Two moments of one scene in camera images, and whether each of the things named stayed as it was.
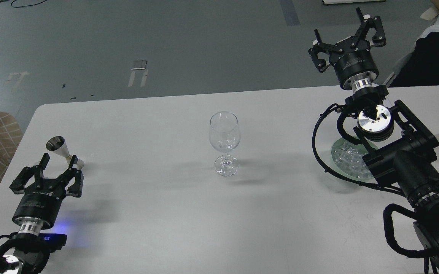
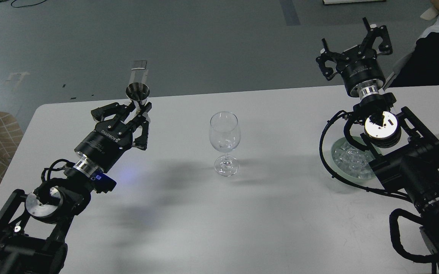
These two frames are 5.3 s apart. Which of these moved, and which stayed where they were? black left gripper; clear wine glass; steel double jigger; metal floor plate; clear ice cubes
Moved: black left gripper; steel double jigger
Stayed: metal floor plate; clear wine glass; clear ice cubes
